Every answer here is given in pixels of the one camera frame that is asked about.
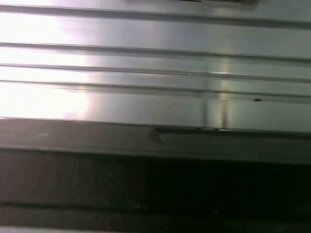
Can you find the black PC case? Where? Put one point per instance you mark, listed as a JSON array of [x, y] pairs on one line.
[[155, 184]]

